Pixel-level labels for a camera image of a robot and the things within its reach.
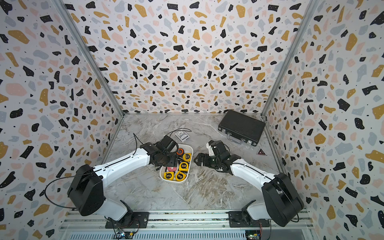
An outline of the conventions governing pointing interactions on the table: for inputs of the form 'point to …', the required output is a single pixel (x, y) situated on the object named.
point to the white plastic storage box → (187, 148)
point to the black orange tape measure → (180, 151)
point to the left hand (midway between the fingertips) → (173, 161)
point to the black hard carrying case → (241, 128)
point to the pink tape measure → (172, 168)
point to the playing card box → (182, 135)
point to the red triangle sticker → (261, 152)
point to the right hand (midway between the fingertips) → (199, 161)
